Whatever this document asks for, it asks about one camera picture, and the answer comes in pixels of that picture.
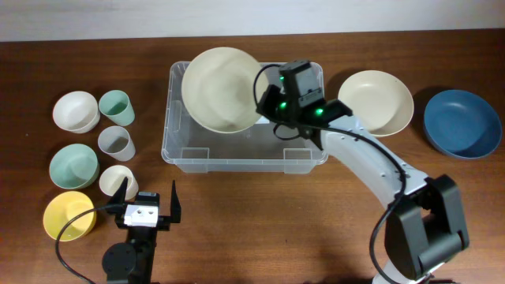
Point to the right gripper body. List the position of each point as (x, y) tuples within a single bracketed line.
[(271, 106)]

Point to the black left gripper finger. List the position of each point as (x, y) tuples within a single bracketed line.
[(117, 201), (175, 206)]

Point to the yellow bowl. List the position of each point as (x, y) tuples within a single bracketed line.
[(65, 207)]

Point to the large beige bowl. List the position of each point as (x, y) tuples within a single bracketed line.
[(219, 88)]

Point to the dark blue bowl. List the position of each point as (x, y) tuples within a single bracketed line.
[(462, 125)]

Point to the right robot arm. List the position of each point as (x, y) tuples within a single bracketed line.
[(423, 225)]

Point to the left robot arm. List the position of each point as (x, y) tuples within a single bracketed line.
[(131, 261)]

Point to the cream white cup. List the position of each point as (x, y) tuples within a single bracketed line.
[(112, 178)]

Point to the mint green bowl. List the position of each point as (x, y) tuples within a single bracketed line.
[(74, 167)]

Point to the grey translucent cup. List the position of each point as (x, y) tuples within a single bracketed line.
[(116, 142)]

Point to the clear plastic storage bin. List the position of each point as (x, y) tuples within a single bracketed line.
[(195, 149)]

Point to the mint green cup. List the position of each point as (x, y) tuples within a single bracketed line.
[(117, 106)]

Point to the white small bowl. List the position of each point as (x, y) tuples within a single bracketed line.
[(76, 112)]

